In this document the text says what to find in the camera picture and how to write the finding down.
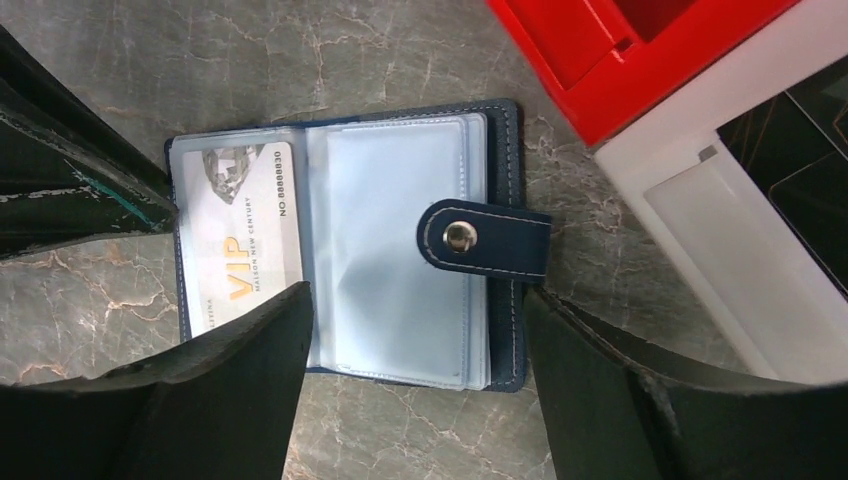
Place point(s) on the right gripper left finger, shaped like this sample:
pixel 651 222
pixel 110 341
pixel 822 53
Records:
pixel 219 406

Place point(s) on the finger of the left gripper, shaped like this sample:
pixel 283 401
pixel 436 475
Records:
pixel 28 78
pixel 56 192

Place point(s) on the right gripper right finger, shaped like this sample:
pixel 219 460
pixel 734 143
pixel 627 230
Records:
pixel 616 406

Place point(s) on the silver VIP credit card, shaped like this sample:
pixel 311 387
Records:
pixel 238 230

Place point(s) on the navy blue card holder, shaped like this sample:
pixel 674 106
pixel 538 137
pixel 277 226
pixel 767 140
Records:
pixel 415 239

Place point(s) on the black cards in bin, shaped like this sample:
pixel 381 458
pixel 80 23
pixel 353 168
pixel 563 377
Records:
pixel 794 148

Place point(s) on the white plastic bin left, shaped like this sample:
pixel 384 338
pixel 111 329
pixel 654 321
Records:
pixel 776 307

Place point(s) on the red plastic bin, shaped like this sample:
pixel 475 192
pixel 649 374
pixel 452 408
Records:
pixel 605 63

